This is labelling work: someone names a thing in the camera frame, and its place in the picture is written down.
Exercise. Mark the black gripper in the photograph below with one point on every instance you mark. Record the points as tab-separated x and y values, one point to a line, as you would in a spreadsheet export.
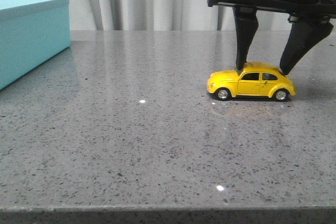
310	21

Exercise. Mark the yellow toy beetle car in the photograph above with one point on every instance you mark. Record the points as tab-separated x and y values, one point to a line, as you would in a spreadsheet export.
256	79

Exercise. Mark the light blue storage box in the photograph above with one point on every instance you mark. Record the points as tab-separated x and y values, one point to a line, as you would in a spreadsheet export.
32	31

